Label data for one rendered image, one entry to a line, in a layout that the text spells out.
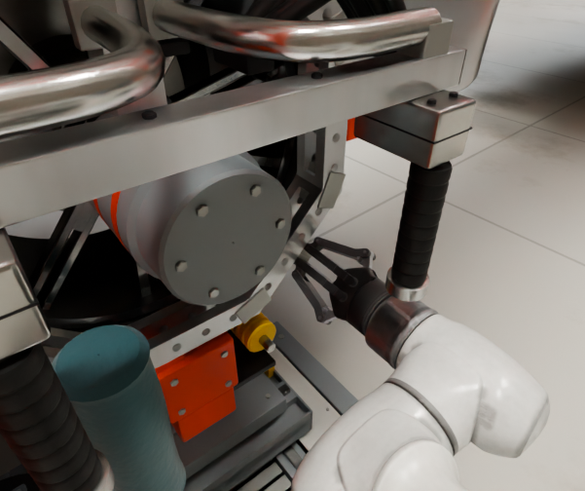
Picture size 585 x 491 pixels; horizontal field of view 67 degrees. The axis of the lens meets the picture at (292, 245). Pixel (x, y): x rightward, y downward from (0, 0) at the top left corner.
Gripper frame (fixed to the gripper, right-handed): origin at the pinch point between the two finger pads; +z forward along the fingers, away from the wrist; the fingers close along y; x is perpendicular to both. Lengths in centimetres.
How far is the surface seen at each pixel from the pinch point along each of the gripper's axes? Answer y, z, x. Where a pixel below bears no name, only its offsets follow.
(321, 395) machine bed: -31, 4, -49
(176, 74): 12.2, 21.0, 21.0
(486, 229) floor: 43, 26, -133
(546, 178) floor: 88, 33, -178
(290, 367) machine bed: -31, 15, -47
